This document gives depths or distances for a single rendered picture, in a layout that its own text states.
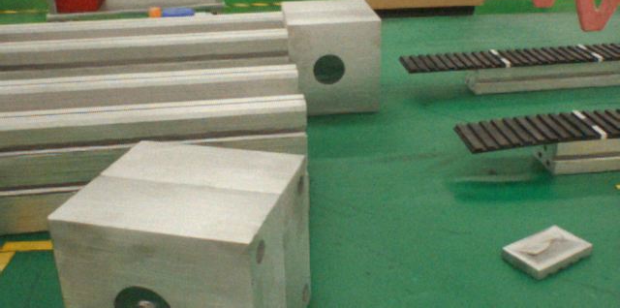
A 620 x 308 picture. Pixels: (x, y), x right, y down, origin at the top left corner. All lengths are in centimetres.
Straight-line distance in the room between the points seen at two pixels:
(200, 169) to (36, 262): 17
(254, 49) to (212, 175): 31
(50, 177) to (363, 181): 23
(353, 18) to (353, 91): 7
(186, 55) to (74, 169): 20
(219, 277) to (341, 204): 22
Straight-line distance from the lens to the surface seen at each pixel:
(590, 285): 45
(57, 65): 68
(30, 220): 51
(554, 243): 46
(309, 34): 64
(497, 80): 74
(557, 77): 76
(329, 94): 66
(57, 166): 49
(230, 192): 33
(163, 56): 65
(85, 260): 33
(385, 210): 50
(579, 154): 58
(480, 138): 55
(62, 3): 368
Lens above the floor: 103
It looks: 23 degrees down
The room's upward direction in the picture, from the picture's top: 2 degrees counter-clockwise
